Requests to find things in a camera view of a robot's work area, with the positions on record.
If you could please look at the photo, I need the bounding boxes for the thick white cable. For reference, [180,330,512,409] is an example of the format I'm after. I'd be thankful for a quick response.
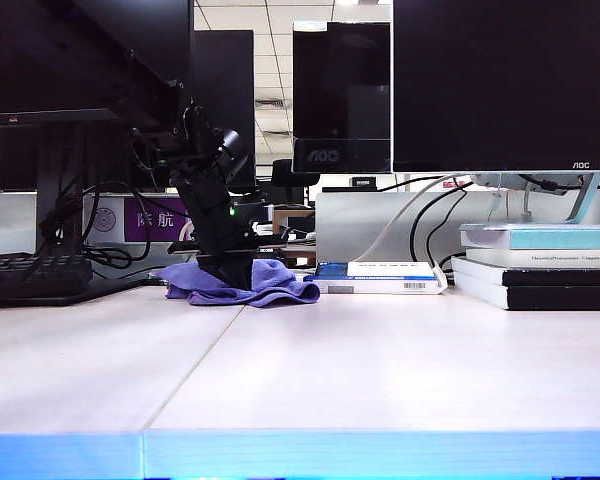
[354,172,475,264]

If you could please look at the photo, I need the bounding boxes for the teal softcover book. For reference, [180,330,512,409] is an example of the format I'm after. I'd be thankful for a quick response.
[458,223,600,252]

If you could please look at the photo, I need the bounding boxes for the black hardcover book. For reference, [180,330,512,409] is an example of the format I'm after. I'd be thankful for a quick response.
[451,271,600,312]

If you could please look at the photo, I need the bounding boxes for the silver monitor stand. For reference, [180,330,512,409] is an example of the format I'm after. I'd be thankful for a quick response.
[471,171,600,227]

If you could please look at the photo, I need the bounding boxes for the brown wooden frame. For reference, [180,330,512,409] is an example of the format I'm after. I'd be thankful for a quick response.
[271,208,318,269]

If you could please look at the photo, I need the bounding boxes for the grey desk partition panel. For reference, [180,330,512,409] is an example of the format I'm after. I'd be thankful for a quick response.
[314,191,600,267]

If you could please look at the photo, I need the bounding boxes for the purple microfiber rag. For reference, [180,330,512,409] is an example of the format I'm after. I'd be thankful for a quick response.
[152,258,323,309]

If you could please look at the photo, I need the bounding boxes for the black AOC monitor back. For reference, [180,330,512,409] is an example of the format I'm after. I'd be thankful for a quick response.
[291,20,393,175]

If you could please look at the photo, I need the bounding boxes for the dark monitor back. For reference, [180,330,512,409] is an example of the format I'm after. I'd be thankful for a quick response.
[189,28,258,191]

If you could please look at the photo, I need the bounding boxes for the black book chipped corner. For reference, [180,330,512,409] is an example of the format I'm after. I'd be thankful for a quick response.
[451,256,600,290]

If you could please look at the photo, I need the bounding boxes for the black monitor stand column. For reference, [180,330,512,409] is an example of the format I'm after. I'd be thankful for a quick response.
[36,124,87,261]

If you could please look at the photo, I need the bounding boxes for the black office chair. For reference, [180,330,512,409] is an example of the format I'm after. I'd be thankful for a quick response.
[271,158,307,205]

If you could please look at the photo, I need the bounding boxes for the purple name plate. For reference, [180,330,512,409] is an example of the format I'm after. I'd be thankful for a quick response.
[123,197,194,244]

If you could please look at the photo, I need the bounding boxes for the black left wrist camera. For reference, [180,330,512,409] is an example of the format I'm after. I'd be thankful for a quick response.
[211,127,252,177]

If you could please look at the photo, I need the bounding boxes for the blue white medicine box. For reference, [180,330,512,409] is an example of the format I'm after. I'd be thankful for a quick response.
[303,260,444,296]

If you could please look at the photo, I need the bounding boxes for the white neuroscience textbook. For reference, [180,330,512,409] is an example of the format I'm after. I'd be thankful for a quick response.
[463,247,600,272]

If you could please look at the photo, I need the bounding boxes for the black looped cable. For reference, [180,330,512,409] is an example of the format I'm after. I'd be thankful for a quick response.
[81,181,155,271]

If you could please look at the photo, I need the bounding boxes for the black AOC monitor screen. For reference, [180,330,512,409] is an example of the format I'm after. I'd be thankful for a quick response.
[391,0,600,175]

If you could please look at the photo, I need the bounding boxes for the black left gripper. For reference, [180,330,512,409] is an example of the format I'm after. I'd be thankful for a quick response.
[168,158,289,292]

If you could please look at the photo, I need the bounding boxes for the black cable under monitor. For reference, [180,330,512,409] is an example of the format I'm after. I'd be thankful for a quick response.
[518,173,600,197]

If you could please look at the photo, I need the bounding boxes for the black keyboard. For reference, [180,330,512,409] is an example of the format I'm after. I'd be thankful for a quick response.
[0,251,95,302]

